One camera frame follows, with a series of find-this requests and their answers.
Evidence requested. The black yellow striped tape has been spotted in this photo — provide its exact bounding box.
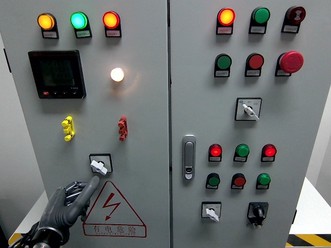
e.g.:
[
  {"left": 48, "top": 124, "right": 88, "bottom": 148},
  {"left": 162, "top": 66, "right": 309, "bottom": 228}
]
[
  {"left": 8, "top": 233, "right": 27, "bottom": 246},
  {"left": 285, "top": 234, "right": 331, "bottom": 248}
]

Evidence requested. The red warning triangle sticker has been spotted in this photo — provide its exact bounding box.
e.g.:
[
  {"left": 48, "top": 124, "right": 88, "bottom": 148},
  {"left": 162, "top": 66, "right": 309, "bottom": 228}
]
[{"left": 82, "top": 180, "right": 147, "bottom": 238}]

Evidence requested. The pale grey door with display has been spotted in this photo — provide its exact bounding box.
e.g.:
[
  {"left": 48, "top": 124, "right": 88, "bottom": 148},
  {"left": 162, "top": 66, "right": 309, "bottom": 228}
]
[{"left": 0, "top": 0, "right": 171, "bottom": 248}]

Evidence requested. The black display meter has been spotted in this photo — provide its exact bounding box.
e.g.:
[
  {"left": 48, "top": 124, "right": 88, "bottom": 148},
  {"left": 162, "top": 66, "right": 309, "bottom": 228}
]
[{"left": 27, "top": 50, "right": 87, "bottom": 100}]

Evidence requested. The silver door lock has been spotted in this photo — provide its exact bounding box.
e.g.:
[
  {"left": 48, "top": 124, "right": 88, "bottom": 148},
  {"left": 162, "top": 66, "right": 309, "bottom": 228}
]
[{"left": 182, "top": 134, "right": 197, "bottom": 181}]

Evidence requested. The small white lamp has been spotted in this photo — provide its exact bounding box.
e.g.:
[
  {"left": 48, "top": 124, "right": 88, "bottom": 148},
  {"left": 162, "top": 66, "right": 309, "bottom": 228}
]
[{"left": 110, "top": 67, "right": 125, "bottom": 82}]

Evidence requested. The small green push button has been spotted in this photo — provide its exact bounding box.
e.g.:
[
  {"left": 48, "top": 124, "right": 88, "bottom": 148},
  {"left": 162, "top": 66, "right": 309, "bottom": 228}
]
[{"left": 206, "top": 173, "right": 221, "bottom": 187}]

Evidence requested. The small red indicator lamp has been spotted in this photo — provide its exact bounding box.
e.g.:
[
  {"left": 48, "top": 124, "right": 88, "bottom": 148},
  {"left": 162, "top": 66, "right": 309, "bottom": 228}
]
[
  {"left": 261, "top": 144, "right": 277, "bottom": 158},
  {"left": 208, "top": 144, "right": 223, "bottom": 157}
]

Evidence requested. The small red push button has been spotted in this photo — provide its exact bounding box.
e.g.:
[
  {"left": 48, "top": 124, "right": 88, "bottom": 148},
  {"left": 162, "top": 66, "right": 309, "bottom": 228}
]
[{"left": 232, "top": 173, "right": 247, "bottom": 187}]

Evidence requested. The large yellow indicator lamp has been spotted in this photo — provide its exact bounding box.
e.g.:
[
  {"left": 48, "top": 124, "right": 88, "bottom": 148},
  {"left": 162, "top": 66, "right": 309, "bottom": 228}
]
[{"left": 37, "top": 12, "right": 55, "bottom": 31}]

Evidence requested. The bright green indicator lamp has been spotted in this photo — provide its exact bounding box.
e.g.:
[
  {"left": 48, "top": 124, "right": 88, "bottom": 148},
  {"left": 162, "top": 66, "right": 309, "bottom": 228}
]
[{"left": 70, "top": 11, "right": 89, "bottom": 30}]

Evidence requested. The small green indicator lamp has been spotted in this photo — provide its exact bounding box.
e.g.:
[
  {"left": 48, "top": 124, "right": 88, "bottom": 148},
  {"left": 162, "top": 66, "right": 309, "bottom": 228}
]
[{"left": 235, "top": 144, "right": 250, "bottom": 158}]

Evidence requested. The large red indicator lamp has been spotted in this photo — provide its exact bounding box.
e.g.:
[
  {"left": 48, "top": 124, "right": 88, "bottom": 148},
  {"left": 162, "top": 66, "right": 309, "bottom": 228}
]
[
  {"left": 217, "top": 7, "right": 236, "bottom": 26},
  {"left": 102, "top": 11, "right": 121, "bottom": 29}
]

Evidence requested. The small raised green button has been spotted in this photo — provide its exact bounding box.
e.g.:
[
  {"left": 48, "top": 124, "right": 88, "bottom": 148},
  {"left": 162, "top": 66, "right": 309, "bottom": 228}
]
[{"left": 257, "top": 173, "right": 272, "bottom": 186}]

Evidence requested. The large green push button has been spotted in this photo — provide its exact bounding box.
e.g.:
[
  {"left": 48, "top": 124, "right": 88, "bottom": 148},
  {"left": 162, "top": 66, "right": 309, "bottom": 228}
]
[{"left": 215, "top": 53, "right": 232, "bottom": 70}]

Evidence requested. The pale grey door with lock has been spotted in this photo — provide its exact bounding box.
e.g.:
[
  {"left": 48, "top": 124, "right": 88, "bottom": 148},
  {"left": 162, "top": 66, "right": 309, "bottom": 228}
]
[{"left": 168, "top": 0, "right": 331, "bottom": 248}]

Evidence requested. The large red push button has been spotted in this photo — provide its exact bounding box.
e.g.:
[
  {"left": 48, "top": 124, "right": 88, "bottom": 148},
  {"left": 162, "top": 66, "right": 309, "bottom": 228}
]
[{"left": 246, "top": 53, "right": 265, "bottom": 70}]

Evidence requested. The large red stop button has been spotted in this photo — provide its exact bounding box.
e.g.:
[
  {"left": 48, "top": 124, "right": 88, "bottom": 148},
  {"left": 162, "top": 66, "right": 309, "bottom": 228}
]
[{"left": 279, "top": 51, "right": 305, "bottom": 74}]

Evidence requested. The large dark green indicator lamp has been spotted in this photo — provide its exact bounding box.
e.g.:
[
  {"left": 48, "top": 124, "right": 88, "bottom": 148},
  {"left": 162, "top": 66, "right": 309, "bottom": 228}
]
[{"left": 251, "top": 7, "right": 271, "bottom": 25}]

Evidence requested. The dark red buzzer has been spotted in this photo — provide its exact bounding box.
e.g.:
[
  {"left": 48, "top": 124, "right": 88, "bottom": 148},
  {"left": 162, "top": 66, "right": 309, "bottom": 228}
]
[{"left": 286, "top": 6, "right": 307, "bottom": 25}]

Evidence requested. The small yellow handle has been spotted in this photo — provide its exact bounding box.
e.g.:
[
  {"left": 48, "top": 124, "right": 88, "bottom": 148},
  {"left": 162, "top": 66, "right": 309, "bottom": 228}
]
[{"left": 61, "top": 116, "right": 76, "bottom": 142}]

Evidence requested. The small red handle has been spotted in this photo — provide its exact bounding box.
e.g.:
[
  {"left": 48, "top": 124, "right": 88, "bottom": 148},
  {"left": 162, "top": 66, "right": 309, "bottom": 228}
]
[{"left": 117, "top": 116, "right": 128, "bottom": 142}]

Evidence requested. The small white handle turn switch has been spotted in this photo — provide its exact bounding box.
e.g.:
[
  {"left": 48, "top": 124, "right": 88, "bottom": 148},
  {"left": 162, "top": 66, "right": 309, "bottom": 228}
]
[{"left": 201, "top": 201, "right": 222, "bottom": 223}]

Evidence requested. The black handle turn switch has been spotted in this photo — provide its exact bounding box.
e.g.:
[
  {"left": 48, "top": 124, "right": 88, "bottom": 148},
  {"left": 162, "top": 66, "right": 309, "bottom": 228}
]
[{"left": 246, "top": 201, "right": 269, "bottom": 229}]

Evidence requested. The large white handle turn switch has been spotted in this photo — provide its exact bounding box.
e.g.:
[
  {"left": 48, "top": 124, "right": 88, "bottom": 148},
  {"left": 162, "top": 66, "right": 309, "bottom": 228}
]
[{"left": 234, "top": 97, "right": 262, "bottom": 122}]

